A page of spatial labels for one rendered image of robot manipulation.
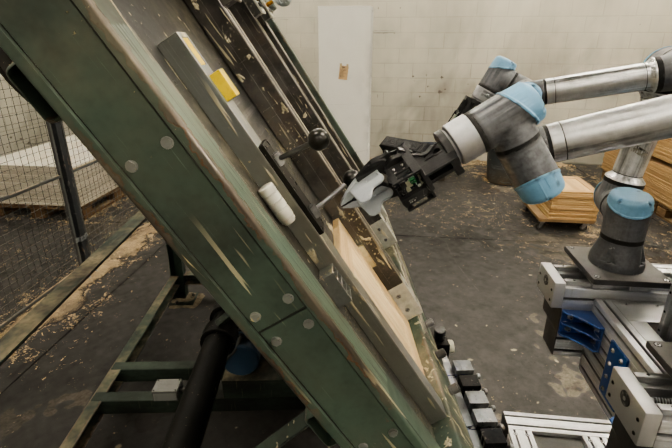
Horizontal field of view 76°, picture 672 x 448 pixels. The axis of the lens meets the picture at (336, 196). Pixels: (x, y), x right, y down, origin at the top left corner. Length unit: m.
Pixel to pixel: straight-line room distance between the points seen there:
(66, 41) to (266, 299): 0.37
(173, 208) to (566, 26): 6.49
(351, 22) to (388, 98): 1.76
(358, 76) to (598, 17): 3.40
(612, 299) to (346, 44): 4.01
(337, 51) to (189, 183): 4.55
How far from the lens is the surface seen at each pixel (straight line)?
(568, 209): 4.49
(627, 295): 1.61
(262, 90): 1.11
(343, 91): 5.04
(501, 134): 0.74
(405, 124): 6.50
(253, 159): 0.76
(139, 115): 0.53
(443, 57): 6.44
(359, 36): 5.00
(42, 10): 0.56
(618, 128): 0.91
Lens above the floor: 1.69
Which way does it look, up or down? 20 degrees down
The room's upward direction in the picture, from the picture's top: straight up
